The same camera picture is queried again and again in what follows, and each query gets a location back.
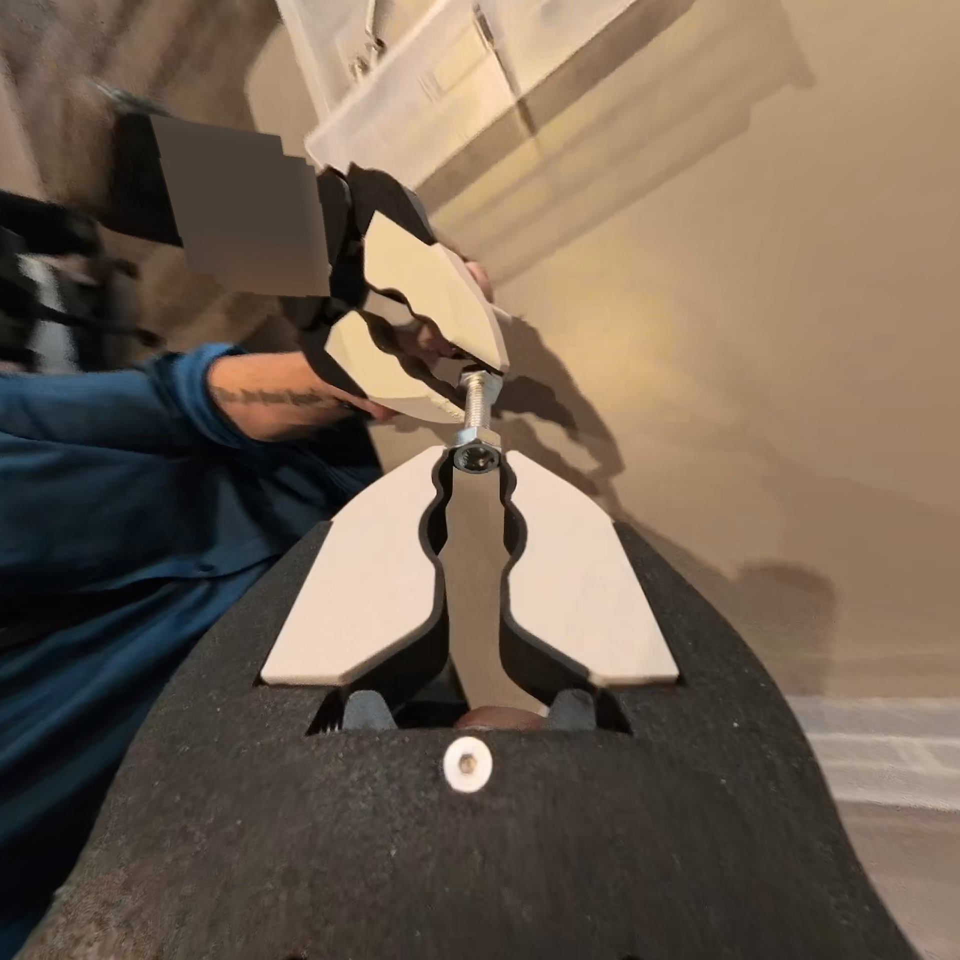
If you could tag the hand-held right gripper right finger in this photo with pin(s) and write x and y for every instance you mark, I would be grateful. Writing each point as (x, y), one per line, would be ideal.
(592, 592)

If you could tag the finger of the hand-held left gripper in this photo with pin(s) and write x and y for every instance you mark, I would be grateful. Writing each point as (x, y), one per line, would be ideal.
(427, 285)
(375, 367)

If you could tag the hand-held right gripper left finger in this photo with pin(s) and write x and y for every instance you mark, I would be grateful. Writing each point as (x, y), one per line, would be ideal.
(360, 585)

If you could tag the steel hex bolt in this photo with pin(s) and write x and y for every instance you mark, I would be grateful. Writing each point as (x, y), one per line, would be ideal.
(476, 409)

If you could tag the steel hex nut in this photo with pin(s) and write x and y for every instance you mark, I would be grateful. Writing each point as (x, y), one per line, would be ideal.
(487, 437)

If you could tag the clear divided plastic bin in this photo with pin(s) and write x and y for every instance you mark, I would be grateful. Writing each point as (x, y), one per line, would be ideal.
(420, 90)

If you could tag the person's left forearm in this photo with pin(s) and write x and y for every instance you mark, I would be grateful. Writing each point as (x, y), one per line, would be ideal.
(277, 397)

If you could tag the person's left hand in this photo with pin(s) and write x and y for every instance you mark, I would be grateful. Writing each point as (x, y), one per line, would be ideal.
(371, 411)

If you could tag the person's blue shirt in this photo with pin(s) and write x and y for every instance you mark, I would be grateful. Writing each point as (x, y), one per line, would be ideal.
(112, 525)

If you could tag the person's black office chair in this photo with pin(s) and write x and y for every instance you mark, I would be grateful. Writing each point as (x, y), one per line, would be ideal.
(45, 247)

